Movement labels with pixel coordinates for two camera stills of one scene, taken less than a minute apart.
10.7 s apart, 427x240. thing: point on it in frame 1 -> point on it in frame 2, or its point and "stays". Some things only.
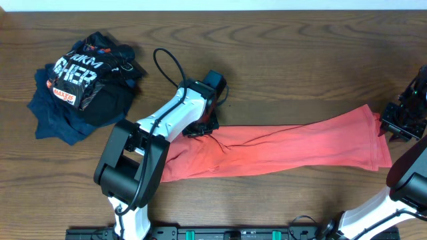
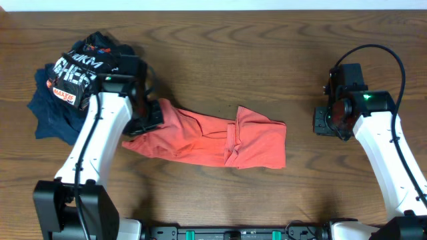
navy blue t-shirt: x=57 y=118 stays
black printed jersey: x=99 y=77 stays
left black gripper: x=215 y=125 -> x=158 y=119
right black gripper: x=390 y=124 -> x=319 y=126
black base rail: x=217 y=233 stays
